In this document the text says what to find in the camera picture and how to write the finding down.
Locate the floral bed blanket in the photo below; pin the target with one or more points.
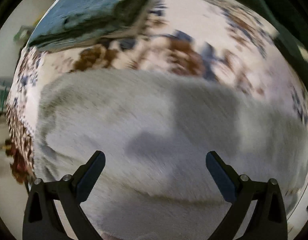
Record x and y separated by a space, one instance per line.
218 40

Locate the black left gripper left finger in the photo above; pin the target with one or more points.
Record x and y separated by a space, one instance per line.
41 219

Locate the teal storage rack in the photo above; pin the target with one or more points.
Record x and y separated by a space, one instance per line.
5 85

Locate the folded blue jeans stack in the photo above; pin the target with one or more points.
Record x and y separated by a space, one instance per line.
75 23

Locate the grey fleece pants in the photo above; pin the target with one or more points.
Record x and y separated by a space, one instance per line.
155 131

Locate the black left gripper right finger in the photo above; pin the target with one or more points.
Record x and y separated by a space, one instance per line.
269 217

